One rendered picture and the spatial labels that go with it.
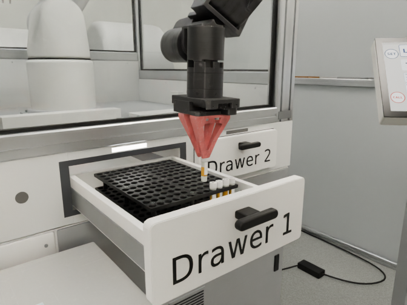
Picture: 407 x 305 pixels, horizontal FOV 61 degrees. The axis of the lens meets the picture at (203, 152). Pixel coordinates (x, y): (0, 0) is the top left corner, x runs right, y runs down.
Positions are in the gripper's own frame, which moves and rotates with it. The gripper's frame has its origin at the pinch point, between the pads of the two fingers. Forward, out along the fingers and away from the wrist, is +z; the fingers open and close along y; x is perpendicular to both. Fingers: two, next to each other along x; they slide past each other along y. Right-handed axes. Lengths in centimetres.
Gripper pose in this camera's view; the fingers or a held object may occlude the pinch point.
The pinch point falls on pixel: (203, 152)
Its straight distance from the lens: 56.8
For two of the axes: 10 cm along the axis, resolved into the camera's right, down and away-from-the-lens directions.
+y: 5.9, 2.1, -7.8
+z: -0.2, 9.7, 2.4
